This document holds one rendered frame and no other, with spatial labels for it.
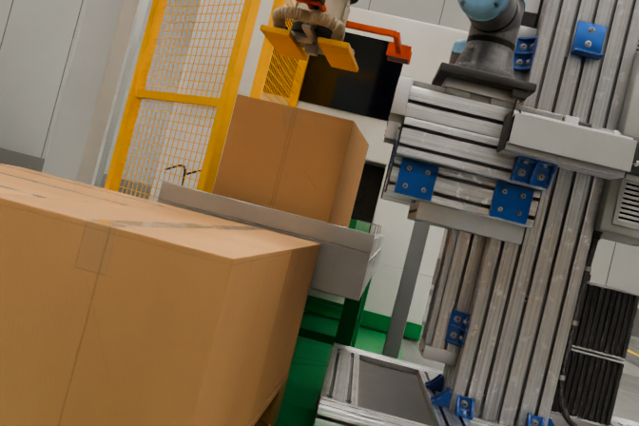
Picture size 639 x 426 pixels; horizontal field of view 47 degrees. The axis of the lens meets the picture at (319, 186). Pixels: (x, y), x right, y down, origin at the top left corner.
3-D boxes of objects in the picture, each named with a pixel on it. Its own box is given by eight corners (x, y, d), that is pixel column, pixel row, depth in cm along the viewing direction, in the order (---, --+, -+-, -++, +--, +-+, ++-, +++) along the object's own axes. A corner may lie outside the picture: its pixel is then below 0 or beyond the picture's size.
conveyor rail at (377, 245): (370, 262, 458) (377, 233, 458) (378, 264, 457) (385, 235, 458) (343, 294, 228) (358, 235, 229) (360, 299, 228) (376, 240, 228)
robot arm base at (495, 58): (506, 94, 184) (514, 56, 185) (518, 83, 169) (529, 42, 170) (447, 80, 185) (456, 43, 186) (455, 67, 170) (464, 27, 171)
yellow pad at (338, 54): (330, 67, 261) (334, 53, 261) (358, 72, 260) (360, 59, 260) (317, 42, 228) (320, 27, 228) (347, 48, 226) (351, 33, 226)
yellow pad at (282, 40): (280, 55, 264) (283, 42, 264) (306, 61, 263) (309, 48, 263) (259, 29, 230) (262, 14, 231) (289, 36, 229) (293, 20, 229)
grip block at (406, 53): (386, 60, 276) (390, 47, 276) (409, 65, 274) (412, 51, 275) (385, 54, 268) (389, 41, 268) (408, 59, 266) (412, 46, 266)
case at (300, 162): (250, 217, 299) (275, 122, 300) (345, 241, 292) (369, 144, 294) (206, 211, 240) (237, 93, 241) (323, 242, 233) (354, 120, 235)
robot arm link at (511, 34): (519, 53, 181) (532, 0, 181) (511, 35, 168) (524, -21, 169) (472, 47, 186) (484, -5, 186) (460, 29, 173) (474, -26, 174)
